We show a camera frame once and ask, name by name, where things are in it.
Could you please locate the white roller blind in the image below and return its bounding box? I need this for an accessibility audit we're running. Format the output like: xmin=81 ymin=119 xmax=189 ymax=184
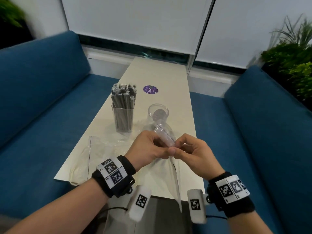
xmin=195 ymin=0 xmax=312 ymax=69
xmin=60 ymin=0 xmax=215 ymax=56

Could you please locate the person's left forearm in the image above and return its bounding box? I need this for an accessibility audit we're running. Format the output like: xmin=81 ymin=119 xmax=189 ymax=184
xmin=4 ymin=177 xmax=109 ymax=234

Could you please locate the green fern plant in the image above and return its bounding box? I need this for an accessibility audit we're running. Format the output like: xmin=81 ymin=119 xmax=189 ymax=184
xmin=0 ymin=0 xmax=26 ymax=28

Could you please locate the green potted plant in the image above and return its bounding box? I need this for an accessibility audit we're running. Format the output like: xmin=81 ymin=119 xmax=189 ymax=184
xmin=260 ymin=14 xmax=312 ymax=105

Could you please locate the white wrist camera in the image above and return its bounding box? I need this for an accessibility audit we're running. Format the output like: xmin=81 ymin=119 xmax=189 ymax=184
xmin=187 ymin=189 xmax=208 ymax=224
xmin=126 ymin=184 xmax=152 ymax=223

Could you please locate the blue sofa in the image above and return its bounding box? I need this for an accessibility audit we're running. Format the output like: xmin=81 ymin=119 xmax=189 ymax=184
xmin=0 ymin=31 xmax=122 ymax=220
xmin=189 ymin=65 xmax=312 ymax=234

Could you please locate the clear plastic cup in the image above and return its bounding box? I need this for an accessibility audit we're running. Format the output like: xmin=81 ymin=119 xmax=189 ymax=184
xmin=148 ymin=103 xmax=169 ymax=127
xmin=153 ymin=123 xmax=177 ymax=148

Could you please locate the black wristband with markers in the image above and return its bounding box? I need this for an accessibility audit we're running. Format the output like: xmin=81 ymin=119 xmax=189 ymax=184
xmin=206 ymin=171 xmax=255 ymax=219
xmin=91 ymin=155 xmax=136 ymax=199

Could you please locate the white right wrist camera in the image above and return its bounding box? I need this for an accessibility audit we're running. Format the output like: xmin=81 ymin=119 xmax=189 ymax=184
xmin=187 ymin=189 xmax=208 ymax=224

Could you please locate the person's right hand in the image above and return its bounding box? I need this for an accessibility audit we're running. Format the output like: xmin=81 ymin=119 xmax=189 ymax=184
xmin=172 ymin=133 xmax=219 ymax=181

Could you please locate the round purple sticker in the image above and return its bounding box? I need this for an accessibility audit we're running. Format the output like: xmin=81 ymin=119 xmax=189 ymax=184
xmin=143 ymin=84 xmax=159 ymax=95

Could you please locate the person's left hand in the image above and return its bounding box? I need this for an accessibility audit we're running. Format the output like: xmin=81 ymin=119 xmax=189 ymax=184
xmin=124 ymin=130 xmax=176 ymax=172

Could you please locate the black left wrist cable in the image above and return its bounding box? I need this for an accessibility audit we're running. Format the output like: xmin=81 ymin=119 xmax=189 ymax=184
xmin=91 ymin=206 xmax=129 ymax=234

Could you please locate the bundle of wrapped grey straws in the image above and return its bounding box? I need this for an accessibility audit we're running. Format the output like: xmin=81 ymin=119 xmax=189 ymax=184
xmin=111 ymin=83 xmax=137 ymax=131

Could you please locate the black right wristband with markers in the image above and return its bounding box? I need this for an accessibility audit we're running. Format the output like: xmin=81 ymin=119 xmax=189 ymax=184
xmin=206 ymin=171 xmax=255 ymax=219

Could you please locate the crumpled clear plastic bag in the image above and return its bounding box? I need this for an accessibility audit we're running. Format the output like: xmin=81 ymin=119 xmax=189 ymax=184
xmin=69 ymin=124 xmax=138 ymax=186

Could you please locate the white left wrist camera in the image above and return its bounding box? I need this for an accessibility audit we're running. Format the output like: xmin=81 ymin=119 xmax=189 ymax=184
xmin=126 ymin=184 xmax=152 ymax=223

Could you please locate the black left wristband with markers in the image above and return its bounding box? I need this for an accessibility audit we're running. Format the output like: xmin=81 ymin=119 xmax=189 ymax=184
xmin=91 ymin=155 xmax=136 ymax=199

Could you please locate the clear square straw holder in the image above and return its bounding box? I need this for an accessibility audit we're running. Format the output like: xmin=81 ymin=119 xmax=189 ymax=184
xmin=111 ymin=103 xmax=135 ymax=133

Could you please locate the person's right forearm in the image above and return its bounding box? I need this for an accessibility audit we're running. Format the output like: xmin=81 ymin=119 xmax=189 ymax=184
xmin=226 ymin=209 xmax=269 ymax=234

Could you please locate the long clear plastic sleeve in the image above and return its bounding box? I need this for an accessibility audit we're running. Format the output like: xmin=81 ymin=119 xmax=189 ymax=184
xmin=137 ymin=119 xmax=183 ymax=213

